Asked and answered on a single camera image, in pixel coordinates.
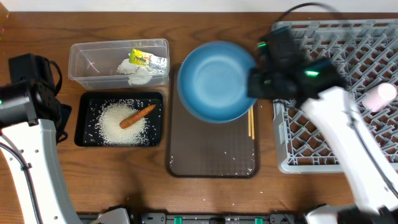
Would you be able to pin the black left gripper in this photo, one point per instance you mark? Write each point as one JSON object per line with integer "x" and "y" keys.
{"x": 63, "y": 116}

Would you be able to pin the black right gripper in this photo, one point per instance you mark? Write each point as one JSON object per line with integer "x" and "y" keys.
{"x": 257, "y": 84}

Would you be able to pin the dark blue plate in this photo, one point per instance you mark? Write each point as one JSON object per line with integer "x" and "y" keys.
{"x": 212, "y": 82}

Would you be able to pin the white cup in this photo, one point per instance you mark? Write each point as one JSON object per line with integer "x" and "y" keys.
{"x": 379, "y": 97}

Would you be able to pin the orange carrot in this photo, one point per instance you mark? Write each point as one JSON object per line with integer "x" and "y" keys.
{"x": 129, "y": 121}

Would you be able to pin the white napkin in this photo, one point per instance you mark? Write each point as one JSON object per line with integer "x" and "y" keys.
{"x": 137, "y": 75}

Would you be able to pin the yellow green snack wrapper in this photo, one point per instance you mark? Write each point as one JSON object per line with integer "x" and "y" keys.
{"x": 151, "y": 61}

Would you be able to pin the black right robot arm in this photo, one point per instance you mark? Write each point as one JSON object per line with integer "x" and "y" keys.
{"x": 320, "y": 92}

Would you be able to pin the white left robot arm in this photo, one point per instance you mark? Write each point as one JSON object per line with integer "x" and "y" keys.
{"x": 32, "y": 157}

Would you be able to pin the black food waste tray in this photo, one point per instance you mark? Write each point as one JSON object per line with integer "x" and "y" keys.
{"x": 87, "y": 135}

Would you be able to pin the grey dishwasher rack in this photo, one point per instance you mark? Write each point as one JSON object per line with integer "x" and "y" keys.
{"x": 365, "y": 54}

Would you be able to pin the clear plastic bin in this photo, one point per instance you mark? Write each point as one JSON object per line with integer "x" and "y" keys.
{"x": 94, "y": 64}

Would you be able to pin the pile of white rice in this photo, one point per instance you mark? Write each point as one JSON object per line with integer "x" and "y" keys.
{"x": 111, "y": 113}

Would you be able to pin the brown serving tray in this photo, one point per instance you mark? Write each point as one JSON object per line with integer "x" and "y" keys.
{"x": 196, "y": 149}

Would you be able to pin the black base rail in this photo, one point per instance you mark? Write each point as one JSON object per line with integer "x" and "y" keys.
{"x": 217, "y": 218}

